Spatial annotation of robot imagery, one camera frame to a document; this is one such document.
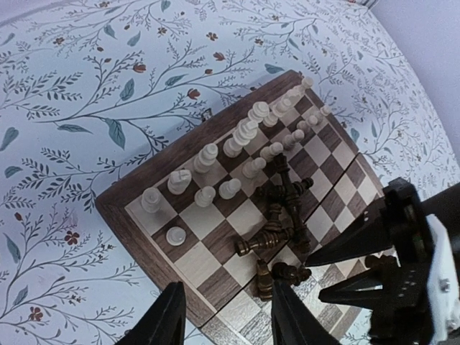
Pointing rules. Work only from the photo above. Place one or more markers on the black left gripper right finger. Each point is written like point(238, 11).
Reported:
point(292, 322)

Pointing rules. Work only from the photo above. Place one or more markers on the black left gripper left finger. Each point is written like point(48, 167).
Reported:
point(164, 321)

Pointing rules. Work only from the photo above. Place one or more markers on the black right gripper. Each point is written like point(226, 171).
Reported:
point(401, 311)

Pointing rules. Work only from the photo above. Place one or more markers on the white chess pawn front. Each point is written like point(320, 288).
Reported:
point(175, 236)

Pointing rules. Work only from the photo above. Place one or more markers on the white chess pawn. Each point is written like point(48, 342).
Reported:
point(205, 196)
point(175, 236)

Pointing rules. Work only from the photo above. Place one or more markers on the pile of dark chess pieces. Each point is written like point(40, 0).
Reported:
point(284, 225)

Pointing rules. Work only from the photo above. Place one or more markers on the white chess rook corner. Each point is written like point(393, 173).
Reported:
point(151, 200)

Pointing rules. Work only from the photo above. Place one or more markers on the wooden chess board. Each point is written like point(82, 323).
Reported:
point(220, 286)

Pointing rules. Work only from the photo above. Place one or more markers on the row of white chess pieces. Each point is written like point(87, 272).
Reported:
point(292, 121)

